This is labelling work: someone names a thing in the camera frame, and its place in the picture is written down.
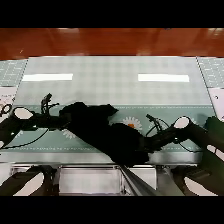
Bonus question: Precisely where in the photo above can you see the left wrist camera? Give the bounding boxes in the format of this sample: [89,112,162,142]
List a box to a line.
[40,92,61,116]

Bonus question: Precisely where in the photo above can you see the black cable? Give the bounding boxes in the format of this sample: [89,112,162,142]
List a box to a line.
[177,141,205,154]
[4,128,50,150]

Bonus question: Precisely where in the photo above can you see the silver frame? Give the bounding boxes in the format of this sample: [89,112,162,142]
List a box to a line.
[0,161,224,197]

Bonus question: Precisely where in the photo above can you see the black garment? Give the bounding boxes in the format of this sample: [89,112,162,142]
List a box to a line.
[59,101,152,167]

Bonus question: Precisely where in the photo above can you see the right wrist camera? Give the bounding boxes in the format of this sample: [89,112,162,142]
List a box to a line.
[145,113,165,135]

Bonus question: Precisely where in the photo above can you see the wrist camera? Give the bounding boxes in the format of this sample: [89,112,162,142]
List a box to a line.
[145,113,165,135]
[40,92,61,116]

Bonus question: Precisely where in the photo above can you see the dark green garment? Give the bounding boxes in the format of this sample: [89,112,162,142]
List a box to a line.
[203,115,224,135]

